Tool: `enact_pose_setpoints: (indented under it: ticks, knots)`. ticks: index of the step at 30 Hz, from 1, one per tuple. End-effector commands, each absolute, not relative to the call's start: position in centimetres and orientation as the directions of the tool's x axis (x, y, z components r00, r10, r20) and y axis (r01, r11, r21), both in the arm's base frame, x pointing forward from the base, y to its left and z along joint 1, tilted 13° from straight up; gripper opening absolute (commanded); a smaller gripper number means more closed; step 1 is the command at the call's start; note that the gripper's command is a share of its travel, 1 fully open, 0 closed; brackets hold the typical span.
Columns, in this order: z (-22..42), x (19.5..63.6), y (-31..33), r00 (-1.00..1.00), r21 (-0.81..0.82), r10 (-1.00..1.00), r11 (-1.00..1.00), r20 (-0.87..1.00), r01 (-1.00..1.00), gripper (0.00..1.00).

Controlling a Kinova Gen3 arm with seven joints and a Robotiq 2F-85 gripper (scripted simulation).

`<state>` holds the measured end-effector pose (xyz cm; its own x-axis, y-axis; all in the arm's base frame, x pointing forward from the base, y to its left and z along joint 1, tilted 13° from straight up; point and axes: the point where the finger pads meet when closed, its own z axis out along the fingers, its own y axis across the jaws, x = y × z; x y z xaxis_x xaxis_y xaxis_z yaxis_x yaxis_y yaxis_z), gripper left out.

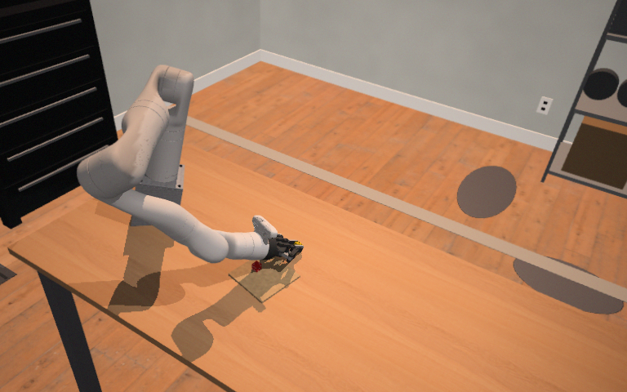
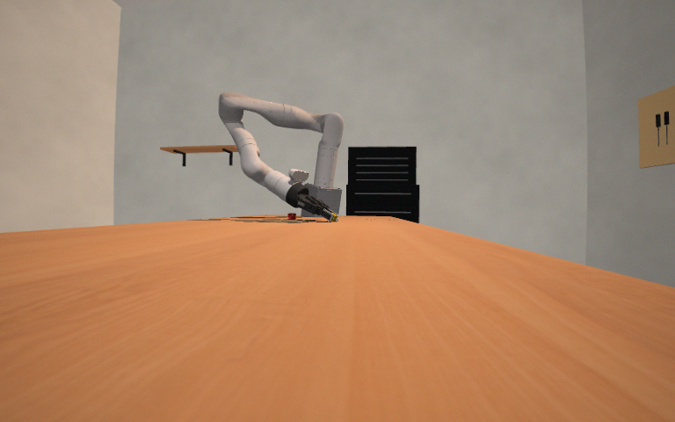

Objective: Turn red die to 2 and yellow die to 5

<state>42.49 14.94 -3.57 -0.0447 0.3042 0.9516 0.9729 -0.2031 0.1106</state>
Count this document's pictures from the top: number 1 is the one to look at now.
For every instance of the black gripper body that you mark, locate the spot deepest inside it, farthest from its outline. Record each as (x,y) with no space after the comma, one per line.
(274,249)

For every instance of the tan flat mat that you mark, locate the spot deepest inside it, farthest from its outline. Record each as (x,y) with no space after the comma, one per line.
(272,278)

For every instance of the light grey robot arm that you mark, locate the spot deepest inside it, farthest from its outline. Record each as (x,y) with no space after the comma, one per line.
(110,174)

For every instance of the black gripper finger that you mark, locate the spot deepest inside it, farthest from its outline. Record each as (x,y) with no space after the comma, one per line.
(285,240)
(290,255)

